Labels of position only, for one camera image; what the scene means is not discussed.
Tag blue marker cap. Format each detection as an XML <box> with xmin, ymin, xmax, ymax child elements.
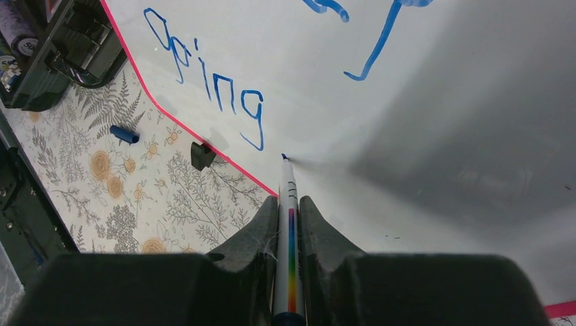
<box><xmin>109</xmin><ymin>125</ymin><xmax>140</xmax><ymax>145</ymax></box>

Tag white blue marker pen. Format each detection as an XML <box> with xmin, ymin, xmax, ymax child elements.
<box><xmin>271</xmin><ymin>154</ymin><xmax>306</xmax><ymax>325</ymax></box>

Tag pink framed whiteboard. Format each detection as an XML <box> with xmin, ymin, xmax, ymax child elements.
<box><xmin>102</xmin><ymin>1</ymin><xmax>575</xmax><ymax>318</ymax></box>

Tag wire whiteboard stand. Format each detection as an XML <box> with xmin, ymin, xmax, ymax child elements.
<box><xmin>190</xmin><ymin>142</ymin><xmax>217</xmax><ymax>171</ymax></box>

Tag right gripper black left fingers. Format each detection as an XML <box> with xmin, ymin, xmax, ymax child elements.
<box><xmin>205</xmin><ymin>196</ymin><xmax>278</xmax><ymax>325</ymax></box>

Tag floral table mat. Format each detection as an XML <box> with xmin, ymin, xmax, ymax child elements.
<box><xmin>1</xmin><ymin>65</ymin><xmax>268</xmax><ymax>253</ymax></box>

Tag open black case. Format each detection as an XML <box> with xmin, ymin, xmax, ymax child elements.
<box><xmin>1</xmin><ymin>0</ymin><xmax>126</xmax><ymax>112</ymax></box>

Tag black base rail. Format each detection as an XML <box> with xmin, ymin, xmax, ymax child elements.
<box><xmin>1</xmin><ymin>115</ymin><xmax>78</xmax><ymax>287</ymax></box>

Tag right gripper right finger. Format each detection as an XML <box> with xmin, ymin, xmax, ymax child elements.
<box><xmin>300</xmin><ymin>196</ymin><xmax>362</xmax><ymax>325</ymax></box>

